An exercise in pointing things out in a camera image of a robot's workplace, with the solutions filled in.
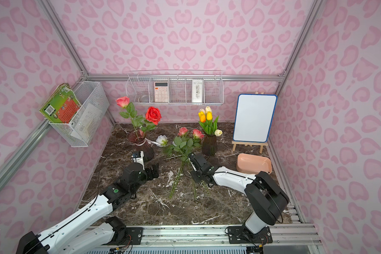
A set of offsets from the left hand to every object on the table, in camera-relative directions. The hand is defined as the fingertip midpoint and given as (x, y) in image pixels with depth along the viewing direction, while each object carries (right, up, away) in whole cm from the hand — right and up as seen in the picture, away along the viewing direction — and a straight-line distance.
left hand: (151, 162), depth 81 cm
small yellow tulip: (+26, +26, +3) cm, 37 cm away
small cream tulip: (+33, +15, -5) cm, 37 cm away
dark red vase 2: (+32, +7, +26) cm, 41 cm away
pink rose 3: (-15, +31, +1) cm, 35 cm away
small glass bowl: (-8, +35, +12) cm, 38 cm away
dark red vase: (-7, +9, +8) cm, 14 cm away
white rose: (+1, +10, +21) cm, 23 cm away
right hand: (+22, -6, +10) cm, 25 cm away
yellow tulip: (+29, +24, 0) cm, 38 cm away
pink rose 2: (+22, +10, +26) cm, 35 cm away
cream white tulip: (+29, +28, +5) cm, 41 cm away
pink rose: (+14, +8, +17) cm, 23 cm away
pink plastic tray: (+56, -4, +17) cm, 59 cm away
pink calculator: (+2, +39, +12) cm, 41 cm away
